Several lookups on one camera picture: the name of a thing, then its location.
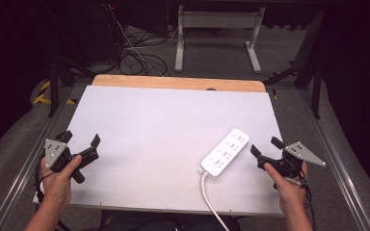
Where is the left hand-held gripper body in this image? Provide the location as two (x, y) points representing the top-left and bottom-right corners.
(43, 138), (100, 185)

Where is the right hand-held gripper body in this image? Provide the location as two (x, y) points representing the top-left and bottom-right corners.
(256, 141), (328, 191)

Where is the white power strip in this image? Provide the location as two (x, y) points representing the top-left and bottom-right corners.
(197, 128), (251, 178)

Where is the person's right hand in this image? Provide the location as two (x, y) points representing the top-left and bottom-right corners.
(263, 161), (309, 211)

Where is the person's left hand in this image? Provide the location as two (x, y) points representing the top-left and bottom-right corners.
(40, 155), (83, 214)

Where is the yellow black floor tape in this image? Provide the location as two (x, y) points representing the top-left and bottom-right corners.
(33, 80), (78, 106)

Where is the black metal stand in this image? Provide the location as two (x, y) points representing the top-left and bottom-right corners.
(264, 8), (327, 120)
(42, 3), (94, 118)

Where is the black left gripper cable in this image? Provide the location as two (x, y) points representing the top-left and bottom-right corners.
(33, 153), (56, 206)

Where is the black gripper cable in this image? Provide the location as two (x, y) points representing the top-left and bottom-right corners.
(33, 153), (56, 206)
(293, 175), (318, 231)

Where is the aluminium rail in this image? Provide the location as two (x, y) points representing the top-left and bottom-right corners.
(0, 86), (75, 231)
(297, 88), (370, 231)

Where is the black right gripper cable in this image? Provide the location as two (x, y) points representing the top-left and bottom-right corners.
(293, 175), (318, 231)

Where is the white power strip cable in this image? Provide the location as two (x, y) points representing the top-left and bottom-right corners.
(200, 172), (231, 231)

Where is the tangle of black floor cables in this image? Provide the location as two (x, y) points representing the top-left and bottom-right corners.
(118, 30), (172, 78)

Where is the white floor cable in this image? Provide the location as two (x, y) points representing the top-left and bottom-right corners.
(107, 3), (181, 76)

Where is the white metal table frame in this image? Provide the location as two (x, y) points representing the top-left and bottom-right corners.
(174, 4), (267, 74)

